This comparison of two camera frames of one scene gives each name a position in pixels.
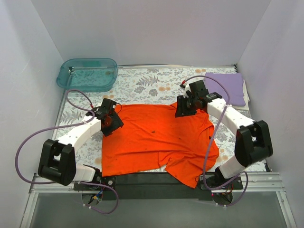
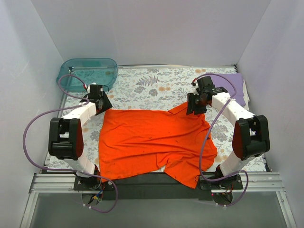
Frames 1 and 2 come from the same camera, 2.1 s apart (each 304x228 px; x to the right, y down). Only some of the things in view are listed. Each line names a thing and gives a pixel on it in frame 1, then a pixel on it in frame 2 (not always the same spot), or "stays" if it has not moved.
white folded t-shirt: x=246 y=98 stays
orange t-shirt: x=153 y=138 stays
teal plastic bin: x=87 y=74 stays
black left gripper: x=114 y=126 to x=104 y=104
